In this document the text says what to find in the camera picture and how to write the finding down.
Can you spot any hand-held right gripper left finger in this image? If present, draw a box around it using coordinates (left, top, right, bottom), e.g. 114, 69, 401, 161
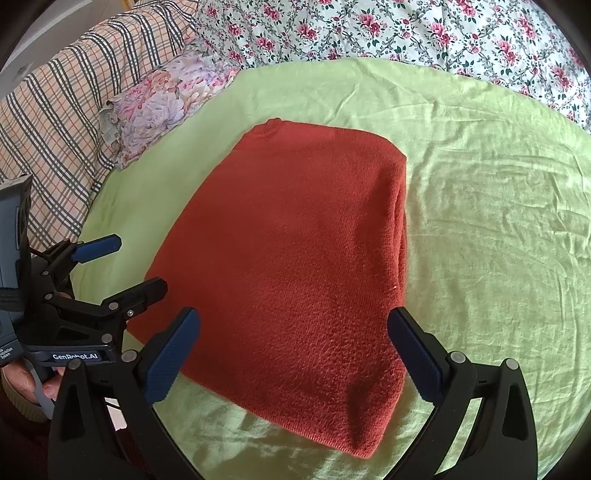
48, 307, 204, 480

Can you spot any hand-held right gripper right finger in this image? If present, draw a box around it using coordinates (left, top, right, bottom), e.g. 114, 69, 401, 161
387, 306, 539, 480

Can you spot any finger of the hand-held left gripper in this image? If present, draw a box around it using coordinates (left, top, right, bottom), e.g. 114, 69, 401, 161
28, 234, 123, 292
48, 276, 168, 345

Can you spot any orange knit sweater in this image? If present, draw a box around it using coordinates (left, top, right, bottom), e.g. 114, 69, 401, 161
130, 119, 409, 460

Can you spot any person's left forearm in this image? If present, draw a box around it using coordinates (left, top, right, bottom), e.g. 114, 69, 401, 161
0, 390, 52, 480

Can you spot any person's left hand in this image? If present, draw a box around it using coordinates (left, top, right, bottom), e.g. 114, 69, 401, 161
0, 361, 64, 409

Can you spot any beige plaid cloth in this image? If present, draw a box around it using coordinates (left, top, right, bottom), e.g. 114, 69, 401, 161
0, 4, 199, 243

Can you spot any pink floral pillow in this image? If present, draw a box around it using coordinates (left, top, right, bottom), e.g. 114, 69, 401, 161
99, 48, 241, 171

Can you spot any light green bed sheet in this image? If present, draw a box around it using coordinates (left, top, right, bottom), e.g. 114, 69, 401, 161
69, 58, 591, 480

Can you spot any white floral bed cover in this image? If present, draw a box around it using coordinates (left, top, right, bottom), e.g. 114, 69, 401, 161
185, 0, 591, 123

